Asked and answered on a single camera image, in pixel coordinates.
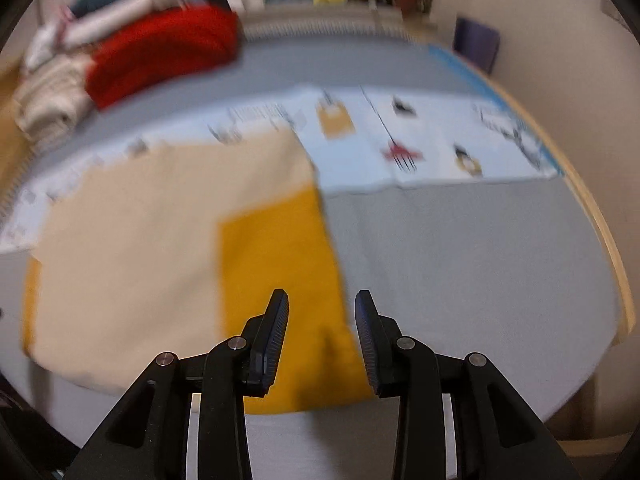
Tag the yellow cloth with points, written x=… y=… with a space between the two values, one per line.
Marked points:
x=280 y=250

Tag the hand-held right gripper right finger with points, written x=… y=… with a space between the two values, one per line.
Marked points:
x=367 y=345

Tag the white folded garment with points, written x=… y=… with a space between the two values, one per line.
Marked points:
x=115 y=12

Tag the red knit sweater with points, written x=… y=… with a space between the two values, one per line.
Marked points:
x=165 y=50

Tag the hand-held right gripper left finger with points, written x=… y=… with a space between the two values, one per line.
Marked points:
x=275 y=340

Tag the light blue printed blanket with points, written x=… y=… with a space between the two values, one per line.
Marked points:
x=430 y=130

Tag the cream striped knit sweater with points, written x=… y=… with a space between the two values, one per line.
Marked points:
x=50 y=100

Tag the grey bed mattress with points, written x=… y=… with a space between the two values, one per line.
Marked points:
x=450 y=260

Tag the beige pants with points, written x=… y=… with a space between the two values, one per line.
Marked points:
x=135 y=250

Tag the purple mat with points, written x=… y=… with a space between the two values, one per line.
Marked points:
x=477 y=42

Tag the wooden bed frame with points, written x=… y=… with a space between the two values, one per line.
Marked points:
x=614 y=260

